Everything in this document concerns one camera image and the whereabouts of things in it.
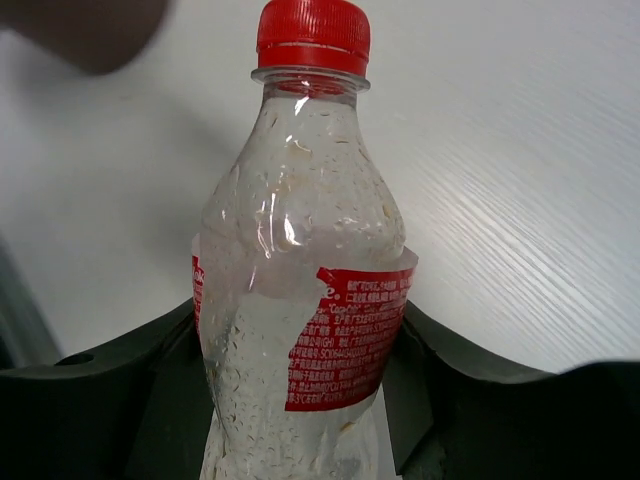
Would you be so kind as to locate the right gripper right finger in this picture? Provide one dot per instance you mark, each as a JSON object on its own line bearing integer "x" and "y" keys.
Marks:
{"x": 458, "y": 411}

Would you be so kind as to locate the small red label bottle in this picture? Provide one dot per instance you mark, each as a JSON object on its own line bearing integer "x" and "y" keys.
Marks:
{"x": 304, "y": 264}

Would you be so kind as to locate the brown round bin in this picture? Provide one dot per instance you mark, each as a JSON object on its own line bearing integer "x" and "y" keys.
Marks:
{"x": 95, "y": 36}

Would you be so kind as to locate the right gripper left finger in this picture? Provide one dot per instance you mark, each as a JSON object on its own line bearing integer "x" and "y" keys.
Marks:
{"x": 136, "y": 407}

